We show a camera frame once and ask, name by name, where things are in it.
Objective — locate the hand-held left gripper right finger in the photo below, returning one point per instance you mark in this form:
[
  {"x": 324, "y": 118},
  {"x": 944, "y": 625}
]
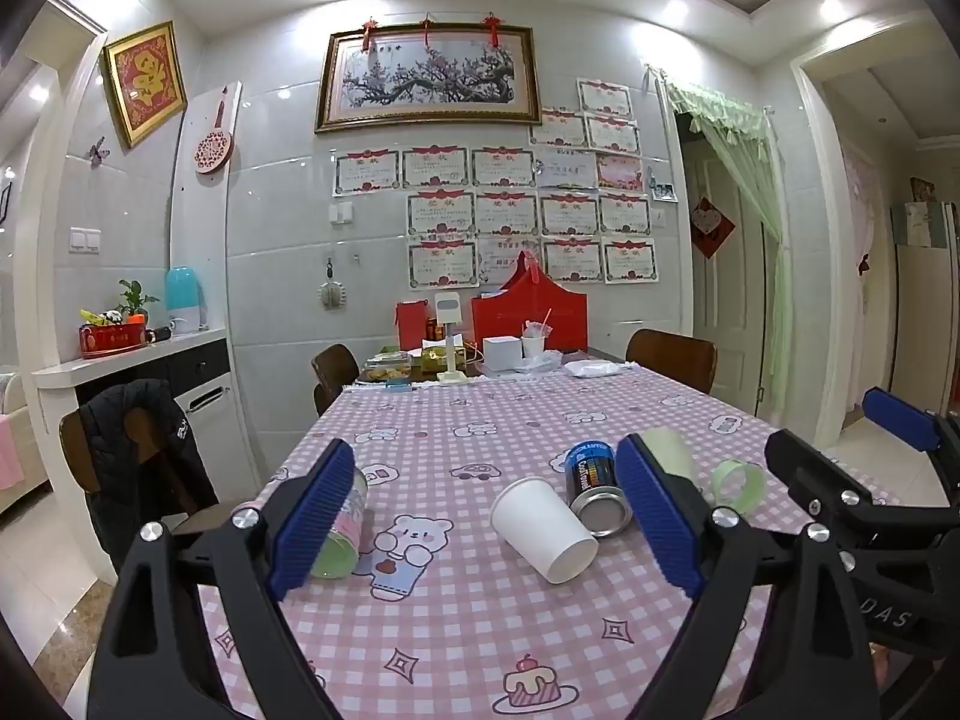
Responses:
[{"x": 660, "y": 521}]

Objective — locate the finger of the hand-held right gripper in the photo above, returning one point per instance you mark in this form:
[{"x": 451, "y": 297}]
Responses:
[
  {"x": 900, "y": 420},
  {"x": 814, "y": 474}
]

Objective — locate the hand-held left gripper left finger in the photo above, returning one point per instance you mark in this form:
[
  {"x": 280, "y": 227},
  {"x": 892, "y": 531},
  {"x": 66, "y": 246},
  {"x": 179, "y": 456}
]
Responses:
[{"x": 315, "y": 521}]

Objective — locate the white paper cup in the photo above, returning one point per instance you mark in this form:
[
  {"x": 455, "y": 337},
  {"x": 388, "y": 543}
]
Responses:
[{"x": 541, "y": 529}]

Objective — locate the pale green paper cup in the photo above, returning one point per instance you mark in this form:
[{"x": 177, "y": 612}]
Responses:
[{"x": 675, "y": 454}]

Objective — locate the white cup with straw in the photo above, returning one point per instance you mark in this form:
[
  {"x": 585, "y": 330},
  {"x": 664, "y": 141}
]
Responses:
[{"x": 533, "y": 345}]

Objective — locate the pink and green can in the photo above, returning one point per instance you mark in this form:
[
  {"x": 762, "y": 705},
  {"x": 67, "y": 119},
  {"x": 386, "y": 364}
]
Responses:
[{"x": 341, "y": 532}]

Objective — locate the dark printed metal can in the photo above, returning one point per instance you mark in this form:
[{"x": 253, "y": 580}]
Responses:
[{"x": 594, "y": 491}]

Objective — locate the brown wooden chair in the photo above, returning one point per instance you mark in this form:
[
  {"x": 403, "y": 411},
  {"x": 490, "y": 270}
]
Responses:
[
  {"x": 671, "y": 356},
  {"x": 334, "y": 371},
  {"x": 75, "y": 442}
]

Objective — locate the white plastic bag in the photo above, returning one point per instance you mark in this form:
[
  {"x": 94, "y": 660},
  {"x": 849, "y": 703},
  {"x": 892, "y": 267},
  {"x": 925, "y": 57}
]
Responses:
[{"x": 592, "y": 368}]

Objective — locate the white door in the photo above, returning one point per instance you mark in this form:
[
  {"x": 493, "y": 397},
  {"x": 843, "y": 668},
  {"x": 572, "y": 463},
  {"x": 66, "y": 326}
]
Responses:
[{"x": 731, "y": 300}]

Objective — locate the black jacket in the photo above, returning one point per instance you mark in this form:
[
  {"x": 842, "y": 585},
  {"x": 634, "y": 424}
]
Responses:
[{"x": 127, "y": 457}]

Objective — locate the gold box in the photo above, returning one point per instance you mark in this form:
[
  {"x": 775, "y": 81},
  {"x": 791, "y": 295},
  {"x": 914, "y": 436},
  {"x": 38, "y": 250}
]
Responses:
[{"x": 435, "y": 361}]

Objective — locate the pink checkered bear tablecloth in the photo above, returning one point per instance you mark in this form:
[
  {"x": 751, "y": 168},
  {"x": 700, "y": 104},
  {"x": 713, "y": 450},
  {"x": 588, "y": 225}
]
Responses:
[{"x": 480, "y": 637}]

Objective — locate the small red gift bag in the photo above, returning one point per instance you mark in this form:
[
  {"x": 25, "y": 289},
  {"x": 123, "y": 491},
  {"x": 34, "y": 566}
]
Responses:
[{"x": 411, "y": 324}]

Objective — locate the white square box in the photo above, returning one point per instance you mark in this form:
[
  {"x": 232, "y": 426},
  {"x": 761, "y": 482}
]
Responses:
[{"x": 502, "y": 354}]

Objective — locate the white counter cabinet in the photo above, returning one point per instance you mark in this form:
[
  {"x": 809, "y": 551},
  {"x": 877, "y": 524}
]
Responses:
[{"x": 135, "y": 367}]

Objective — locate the black mug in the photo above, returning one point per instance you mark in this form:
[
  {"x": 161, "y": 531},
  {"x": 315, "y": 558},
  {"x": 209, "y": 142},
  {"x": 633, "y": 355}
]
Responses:
[{"x": 156, "y": 335}]

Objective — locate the large red gift bag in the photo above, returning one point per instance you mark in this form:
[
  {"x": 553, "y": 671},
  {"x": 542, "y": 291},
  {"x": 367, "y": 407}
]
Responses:
[{"x": 529, "y": 311}]

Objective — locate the blue white humidifier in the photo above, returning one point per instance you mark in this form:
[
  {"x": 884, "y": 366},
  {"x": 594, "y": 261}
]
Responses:
[{"x": 184, "y": 298}]

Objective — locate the red diamond door decoration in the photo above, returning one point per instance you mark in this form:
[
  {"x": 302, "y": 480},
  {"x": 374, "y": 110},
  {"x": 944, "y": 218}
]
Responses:
[{"x": 711, "y": 226}]

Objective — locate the small green potted plant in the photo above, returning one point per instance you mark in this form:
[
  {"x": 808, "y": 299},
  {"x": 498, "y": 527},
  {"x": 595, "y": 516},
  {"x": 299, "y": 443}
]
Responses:
[{"x": 133, "y": 298}]

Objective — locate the pale green curtain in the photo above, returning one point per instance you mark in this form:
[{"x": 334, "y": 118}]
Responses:
[{"x": 750, "y": 165}]

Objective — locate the beige sofa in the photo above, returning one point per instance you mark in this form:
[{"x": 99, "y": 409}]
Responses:
[{"x": 19, "y": 442}]

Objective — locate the round pink hanging fan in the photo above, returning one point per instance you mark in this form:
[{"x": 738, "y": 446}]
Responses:
[{"x": 214, "y": 148}]

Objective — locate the framed blossom painting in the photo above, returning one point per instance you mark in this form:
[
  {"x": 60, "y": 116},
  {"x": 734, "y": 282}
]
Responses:
[{"x": 431, "y": 75}]

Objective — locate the gold framed red picture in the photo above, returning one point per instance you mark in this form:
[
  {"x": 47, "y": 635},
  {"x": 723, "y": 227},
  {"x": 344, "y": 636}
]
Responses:
[{"x": 144, "y": 82}]

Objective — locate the red hanging knot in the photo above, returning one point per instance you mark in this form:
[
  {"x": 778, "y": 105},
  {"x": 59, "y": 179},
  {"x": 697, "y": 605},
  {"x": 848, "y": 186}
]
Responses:
[
  {"x": 492, "y": 28},
  {"x": 427, "y": 28},
  {"x": 370, "y": 31}
]

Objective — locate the wall hook with brush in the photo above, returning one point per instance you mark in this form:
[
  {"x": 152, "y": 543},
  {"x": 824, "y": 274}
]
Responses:
[{"x": 331, "y": 292}]

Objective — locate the white wall socket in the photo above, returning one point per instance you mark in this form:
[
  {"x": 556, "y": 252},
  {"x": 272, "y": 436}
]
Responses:
[{"x": 342, "y": 211}]

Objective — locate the small wall photo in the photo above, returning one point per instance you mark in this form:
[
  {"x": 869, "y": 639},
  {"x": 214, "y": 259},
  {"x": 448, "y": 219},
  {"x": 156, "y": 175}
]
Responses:
[{"x": 663, "y": 190}]

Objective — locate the group of wall certificates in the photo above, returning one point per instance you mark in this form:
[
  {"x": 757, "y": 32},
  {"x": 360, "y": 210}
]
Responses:
[{"x": 510, "y": 221}]

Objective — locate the white light switch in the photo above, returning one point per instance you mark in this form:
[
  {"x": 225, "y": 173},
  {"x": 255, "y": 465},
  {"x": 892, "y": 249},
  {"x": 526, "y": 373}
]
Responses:
[{"x": 84, "y": 239}]

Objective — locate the butterfly wall decal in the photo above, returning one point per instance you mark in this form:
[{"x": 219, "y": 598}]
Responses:
[{"x": 98, "y": 150}]

